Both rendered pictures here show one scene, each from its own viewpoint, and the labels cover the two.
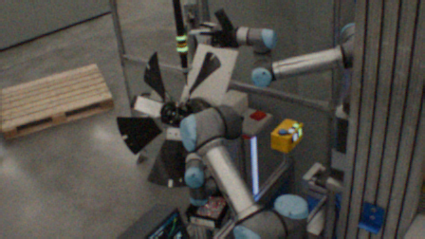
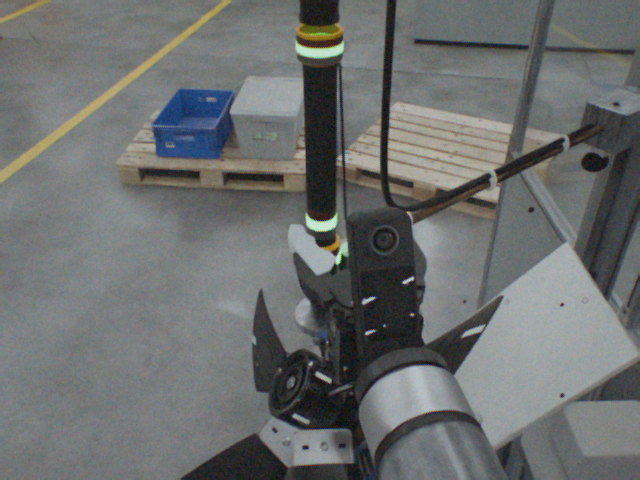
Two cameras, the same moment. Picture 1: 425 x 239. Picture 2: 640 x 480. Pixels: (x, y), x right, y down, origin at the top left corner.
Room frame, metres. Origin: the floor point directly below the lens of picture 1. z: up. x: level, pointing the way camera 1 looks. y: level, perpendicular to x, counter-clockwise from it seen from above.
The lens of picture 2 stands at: (1.52, -0.34, 1.99)
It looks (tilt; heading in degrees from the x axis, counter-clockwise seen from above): 36 degrees down; 47
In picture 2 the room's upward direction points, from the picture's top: straight up
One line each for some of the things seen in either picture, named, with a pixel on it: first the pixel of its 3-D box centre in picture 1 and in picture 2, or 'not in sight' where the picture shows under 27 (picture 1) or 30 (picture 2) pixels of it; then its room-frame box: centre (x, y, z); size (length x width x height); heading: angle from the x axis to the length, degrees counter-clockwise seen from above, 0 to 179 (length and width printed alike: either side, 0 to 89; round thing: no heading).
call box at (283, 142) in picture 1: (286, 137); not in sight; (1.89, -0.39, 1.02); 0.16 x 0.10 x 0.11; 140
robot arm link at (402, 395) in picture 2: (244, 36); (420, 418); (1.75, -0.19, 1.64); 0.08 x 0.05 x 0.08; 150
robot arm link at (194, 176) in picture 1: (194, 174); not in sight; (1.48, 0.08, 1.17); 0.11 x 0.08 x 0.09; 177
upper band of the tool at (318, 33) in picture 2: not in sight; (319, 45); (1.89, 0.07, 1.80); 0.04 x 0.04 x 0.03
